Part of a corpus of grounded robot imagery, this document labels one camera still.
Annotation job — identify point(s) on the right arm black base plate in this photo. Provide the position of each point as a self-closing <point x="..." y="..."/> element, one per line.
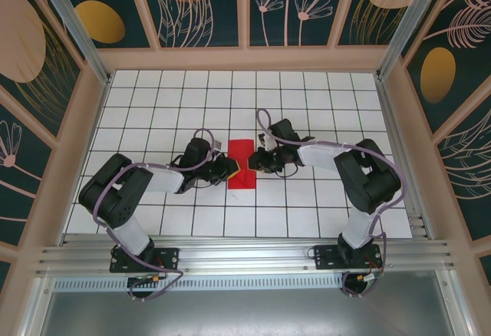
<point x="326" y="257"/>

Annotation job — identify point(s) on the aluminium side rail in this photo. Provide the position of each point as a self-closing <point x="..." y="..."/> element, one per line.
<point x="406" y="167"/>

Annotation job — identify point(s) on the small board with yellow connector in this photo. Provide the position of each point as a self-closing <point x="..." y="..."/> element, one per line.
<point x="147" y="279"/>
<point x="366" y="277"/>

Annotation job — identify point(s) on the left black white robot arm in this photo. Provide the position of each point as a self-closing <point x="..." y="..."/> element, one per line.
<point x="111" y="198"/>

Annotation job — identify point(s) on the aluminium corner post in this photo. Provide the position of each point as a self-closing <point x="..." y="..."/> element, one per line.
<point x="406" y="25"/>
<point x="76" y="29"/>

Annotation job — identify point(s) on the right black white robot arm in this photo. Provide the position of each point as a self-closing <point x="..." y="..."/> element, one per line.
<point x="368" y="182"/>

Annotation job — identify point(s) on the red cloth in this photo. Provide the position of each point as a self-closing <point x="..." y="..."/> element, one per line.
<point x="241" y="150"/>

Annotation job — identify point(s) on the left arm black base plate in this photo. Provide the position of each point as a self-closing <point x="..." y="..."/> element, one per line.
<point x="165" y="259"/>

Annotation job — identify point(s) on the aluminium front rail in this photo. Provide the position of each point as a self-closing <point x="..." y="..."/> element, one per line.
<point x="245" y="253"/>

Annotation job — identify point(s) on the grey metal sheet panel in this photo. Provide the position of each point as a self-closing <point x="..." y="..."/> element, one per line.
<point x="245" y="313"/>

